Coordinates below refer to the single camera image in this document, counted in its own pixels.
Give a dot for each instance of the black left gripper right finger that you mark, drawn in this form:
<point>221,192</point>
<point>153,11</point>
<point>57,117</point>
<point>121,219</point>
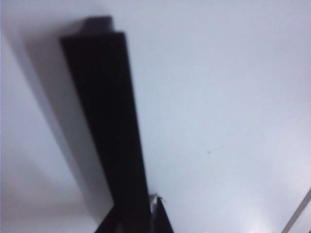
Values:
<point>161,221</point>

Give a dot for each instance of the white cabinet drawer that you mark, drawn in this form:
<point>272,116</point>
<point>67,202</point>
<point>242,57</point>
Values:
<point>218,97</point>

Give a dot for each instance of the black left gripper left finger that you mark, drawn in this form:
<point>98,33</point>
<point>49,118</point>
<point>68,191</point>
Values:
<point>111,223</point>

